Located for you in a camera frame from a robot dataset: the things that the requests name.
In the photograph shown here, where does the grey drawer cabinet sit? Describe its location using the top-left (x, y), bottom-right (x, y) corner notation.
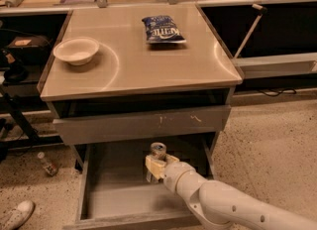
top-left (37, 3), bottom-right (246, 173)

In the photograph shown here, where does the silver redbull can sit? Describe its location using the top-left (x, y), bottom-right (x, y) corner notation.
top-left (147, 142), bottom-right (166, 183)

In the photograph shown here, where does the plastic bottle on floor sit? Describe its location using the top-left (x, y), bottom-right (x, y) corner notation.
top-left (38, 152), bottom-right (58, 176)

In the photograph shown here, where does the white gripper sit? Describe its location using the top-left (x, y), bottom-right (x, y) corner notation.
top-left (146, 154), bottom-right (197, 194)

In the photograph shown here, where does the black box with label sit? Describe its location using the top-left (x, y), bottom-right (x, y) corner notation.
top-left (6, 36), bottom-right (51, 54)

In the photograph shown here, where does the white stick with black tip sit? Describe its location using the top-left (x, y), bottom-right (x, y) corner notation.
top-left (234, 4), bottom-right (267, 58)

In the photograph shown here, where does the black stand frame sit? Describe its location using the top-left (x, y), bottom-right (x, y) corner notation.
top-left (0, 89), bottom-right (62, 162)

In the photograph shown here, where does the open grey middle drawer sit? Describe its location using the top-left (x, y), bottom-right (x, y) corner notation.
top-left (63, 132), bottom-right (218, 230)

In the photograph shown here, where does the blue Kettle chips bag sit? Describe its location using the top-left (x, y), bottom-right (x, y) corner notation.
top-left (142, 15), bottom-right (186, 44)

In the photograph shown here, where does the closed grey top drawer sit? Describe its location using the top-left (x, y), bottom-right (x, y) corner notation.
top-left (53, 105), bottom-right (231, 145)

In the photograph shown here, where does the white sneaker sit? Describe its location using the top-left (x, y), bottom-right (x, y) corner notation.
top-left (0, 200), bottom-right (35, 230)

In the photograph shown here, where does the white paper bowl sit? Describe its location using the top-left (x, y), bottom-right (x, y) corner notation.
top-left (53, 37), bottom-right (99, 65)

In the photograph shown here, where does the black cable on floor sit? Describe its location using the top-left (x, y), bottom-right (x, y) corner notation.
top-left (257, 88), bottom-right (298, 97)

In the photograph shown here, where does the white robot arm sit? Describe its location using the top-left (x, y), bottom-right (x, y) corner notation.
top-left (146, 155), bottom-right (317, 230)

